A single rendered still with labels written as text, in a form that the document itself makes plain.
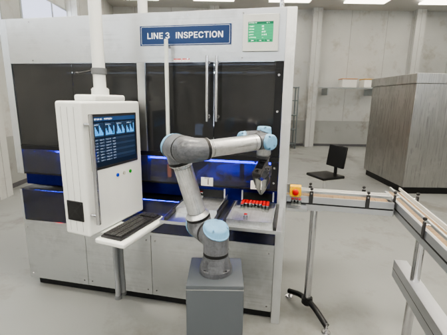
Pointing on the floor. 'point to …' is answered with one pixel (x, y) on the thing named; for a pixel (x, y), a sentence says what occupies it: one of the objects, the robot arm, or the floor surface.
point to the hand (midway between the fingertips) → (260, 193)
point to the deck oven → (408, 133)
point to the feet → (310, 308)
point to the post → (284, 155)
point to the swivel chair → (333, 159)
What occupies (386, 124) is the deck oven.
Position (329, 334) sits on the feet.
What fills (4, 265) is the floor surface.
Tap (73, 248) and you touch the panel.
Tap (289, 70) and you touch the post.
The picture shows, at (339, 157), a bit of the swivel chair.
